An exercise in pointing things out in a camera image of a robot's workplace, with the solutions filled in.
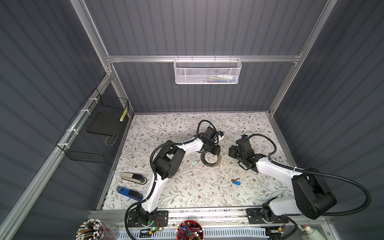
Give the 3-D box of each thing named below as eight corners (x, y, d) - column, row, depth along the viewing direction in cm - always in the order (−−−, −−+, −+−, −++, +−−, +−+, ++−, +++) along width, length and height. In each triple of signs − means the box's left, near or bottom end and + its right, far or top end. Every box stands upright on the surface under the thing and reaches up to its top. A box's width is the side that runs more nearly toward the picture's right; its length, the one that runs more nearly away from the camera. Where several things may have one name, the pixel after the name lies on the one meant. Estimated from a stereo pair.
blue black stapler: (118, 193, 84) (115, 191, 80) (121, 188, 85) (118, 185, 82) (141, 201, 81) (139, 199, 78) (144, 195, 83) (141, 193, 79)
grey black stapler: (121, 179, 88) (118, 176, 84) (124, 174, 91) (121, 170, 86) (145, 185, 86) (142, 182, 82) (147, 179, 89) (145, 176, 84)
